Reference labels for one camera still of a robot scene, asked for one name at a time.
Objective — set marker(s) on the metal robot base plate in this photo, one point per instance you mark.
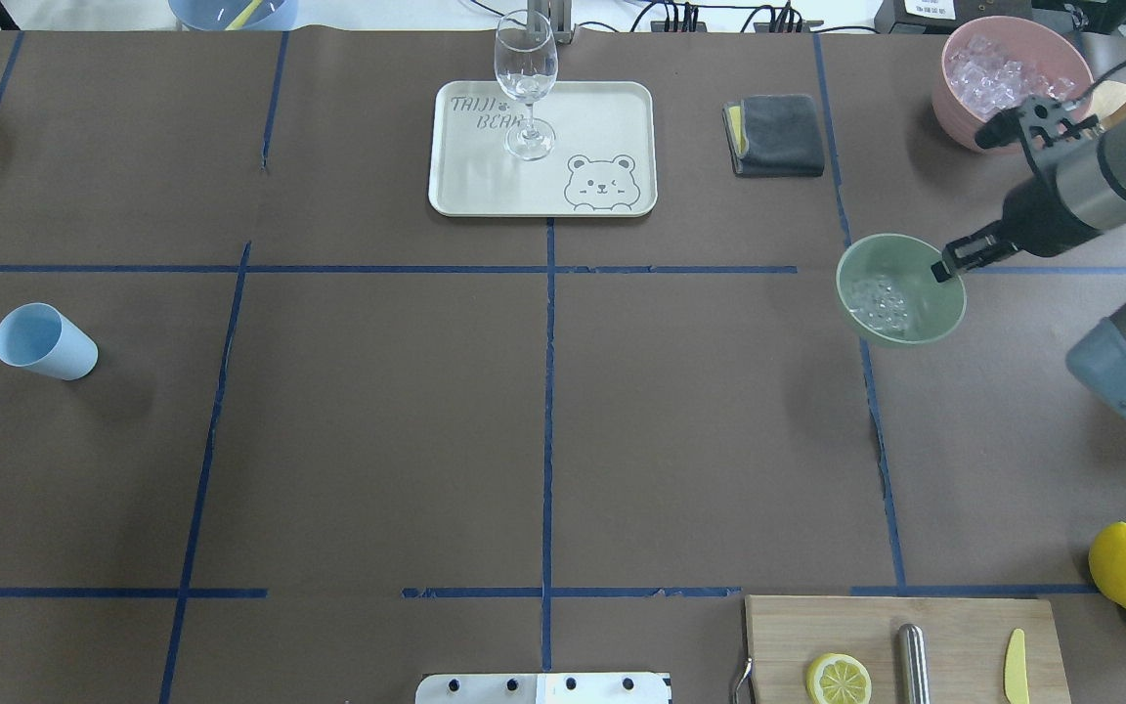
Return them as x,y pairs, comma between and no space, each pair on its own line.
567,687

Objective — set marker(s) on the yellow plastic knife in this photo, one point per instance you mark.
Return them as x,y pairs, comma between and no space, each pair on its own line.
1016,688

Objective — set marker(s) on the black power strip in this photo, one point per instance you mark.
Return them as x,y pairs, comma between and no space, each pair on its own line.
687,17

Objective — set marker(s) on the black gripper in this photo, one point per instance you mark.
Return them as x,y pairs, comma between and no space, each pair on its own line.
1034,220

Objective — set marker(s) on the clear wine glass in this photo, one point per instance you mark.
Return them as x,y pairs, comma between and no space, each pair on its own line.
526,68

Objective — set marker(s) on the wooden cutting board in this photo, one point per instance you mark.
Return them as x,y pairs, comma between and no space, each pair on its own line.
966,642

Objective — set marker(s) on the aluminium frame post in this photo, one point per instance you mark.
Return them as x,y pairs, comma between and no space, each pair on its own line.
559,15

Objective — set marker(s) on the blue bowl with fork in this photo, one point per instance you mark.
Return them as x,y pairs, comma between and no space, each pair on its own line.
235,15

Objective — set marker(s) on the green bowl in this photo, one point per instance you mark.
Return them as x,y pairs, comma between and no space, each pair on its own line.
887,292

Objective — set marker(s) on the pink bowl with ice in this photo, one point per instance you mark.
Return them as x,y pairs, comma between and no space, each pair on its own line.
997,62

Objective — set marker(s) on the light blue plastic cup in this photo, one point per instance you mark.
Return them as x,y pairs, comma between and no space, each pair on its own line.
38,338

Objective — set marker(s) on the grey folded cloth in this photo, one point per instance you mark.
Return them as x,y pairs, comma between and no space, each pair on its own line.
774,136

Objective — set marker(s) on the cream bear tray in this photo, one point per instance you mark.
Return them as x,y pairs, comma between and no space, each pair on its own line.
603,164

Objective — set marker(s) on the lemon half slice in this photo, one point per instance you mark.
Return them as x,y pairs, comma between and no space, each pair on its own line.
835,677

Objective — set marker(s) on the steel knife handle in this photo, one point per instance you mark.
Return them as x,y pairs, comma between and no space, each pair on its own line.
915,677

